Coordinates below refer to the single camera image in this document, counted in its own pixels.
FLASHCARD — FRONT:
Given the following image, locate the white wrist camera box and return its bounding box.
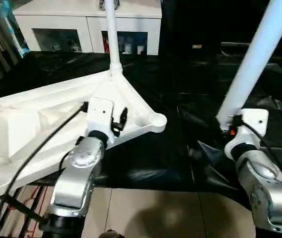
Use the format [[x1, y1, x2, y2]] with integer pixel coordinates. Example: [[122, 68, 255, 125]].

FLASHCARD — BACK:
[[85, 98, 115, 145], [224, 109, 270, 160]]

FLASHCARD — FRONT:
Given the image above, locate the grey crumpled bundle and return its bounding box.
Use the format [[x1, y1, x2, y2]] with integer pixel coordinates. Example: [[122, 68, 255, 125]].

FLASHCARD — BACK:
[[100, 0, 120, 10]]

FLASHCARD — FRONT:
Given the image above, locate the light blue plastic strip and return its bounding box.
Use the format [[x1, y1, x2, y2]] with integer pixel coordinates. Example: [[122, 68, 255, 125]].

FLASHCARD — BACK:
[[0, 0, 30, 55]]

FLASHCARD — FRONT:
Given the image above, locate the white plastic table leg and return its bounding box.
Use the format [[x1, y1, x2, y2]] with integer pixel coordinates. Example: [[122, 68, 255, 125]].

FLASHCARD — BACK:
[[104, 0, 124, 77], [215, 0, 282, 130]]

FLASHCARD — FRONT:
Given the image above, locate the white glass-door cabinet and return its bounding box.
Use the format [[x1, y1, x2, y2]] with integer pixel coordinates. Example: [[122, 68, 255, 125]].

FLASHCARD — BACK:
[[11, 0, 162, 56]]

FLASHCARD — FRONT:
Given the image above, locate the black metal table frame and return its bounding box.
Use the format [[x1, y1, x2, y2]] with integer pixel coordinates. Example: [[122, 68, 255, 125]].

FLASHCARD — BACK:
[[0, 184, 50, 238]]

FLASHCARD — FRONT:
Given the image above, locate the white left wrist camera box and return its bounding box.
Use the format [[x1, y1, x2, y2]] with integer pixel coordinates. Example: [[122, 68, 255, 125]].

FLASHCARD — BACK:
[[85, 98, 115, 145]]

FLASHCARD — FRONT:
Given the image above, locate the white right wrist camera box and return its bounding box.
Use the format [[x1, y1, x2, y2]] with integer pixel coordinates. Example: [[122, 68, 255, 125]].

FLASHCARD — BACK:
[[224, 109, 270, 160]]

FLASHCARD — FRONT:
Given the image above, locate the white plastic table top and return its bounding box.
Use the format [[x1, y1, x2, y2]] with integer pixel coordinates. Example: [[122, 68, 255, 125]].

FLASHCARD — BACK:
[[0, 69, 168, 209]]

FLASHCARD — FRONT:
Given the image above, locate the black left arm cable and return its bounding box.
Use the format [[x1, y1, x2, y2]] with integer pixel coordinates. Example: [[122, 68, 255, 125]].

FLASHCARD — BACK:
[[0, 101, 90, 238]]

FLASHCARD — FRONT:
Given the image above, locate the black work mat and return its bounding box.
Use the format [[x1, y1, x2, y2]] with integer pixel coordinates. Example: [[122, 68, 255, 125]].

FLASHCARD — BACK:
[[0, 50, 282, 209]]

